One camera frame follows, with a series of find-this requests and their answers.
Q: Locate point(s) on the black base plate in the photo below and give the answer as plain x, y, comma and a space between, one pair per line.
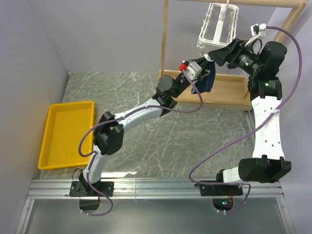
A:
219, 190
78, 190

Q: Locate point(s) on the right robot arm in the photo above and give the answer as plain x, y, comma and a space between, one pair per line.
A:
268, 163

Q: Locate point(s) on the navy blue underwear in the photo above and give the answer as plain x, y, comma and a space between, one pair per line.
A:
204, 73

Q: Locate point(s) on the white clip hanger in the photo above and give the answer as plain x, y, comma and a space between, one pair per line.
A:
219, 26

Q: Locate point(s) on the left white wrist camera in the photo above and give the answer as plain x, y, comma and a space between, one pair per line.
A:
192, 69

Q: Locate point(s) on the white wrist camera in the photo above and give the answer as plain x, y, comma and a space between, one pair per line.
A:
258, 32
192, 69

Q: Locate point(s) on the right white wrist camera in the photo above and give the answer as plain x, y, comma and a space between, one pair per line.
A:
258, 32

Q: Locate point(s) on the yellow plastic tray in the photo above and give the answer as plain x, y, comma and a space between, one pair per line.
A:
65, 126

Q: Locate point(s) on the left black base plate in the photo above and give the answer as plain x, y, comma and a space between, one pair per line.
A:
78, 190

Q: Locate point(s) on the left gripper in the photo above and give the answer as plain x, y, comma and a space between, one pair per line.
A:
203, 64

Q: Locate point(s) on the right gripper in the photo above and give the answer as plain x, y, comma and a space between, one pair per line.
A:
231, 54

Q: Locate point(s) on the aluminium rail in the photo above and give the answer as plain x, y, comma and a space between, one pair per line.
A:
143, 188

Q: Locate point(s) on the wooden hanging rack frame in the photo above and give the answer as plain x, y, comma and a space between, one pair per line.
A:
230, 91

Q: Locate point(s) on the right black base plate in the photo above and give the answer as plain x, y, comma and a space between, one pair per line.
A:
219, 190

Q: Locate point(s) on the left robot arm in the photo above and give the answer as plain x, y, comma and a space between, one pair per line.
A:
109, 132

